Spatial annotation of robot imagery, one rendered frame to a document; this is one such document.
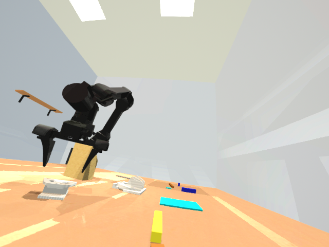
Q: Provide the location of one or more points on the blue rectangular bar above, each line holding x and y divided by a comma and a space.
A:
188, 190

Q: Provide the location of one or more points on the cyan flat rectangular plate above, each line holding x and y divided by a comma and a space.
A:
179, 204

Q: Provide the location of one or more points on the yellow rectangular bar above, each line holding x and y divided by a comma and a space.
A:
156, 234

